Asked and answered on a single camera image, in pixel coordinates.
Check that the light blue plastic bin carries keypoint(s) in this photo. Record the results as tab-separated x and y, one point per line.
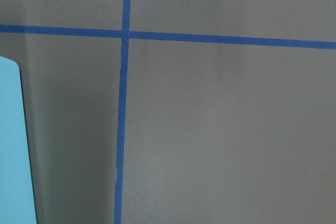
17	198

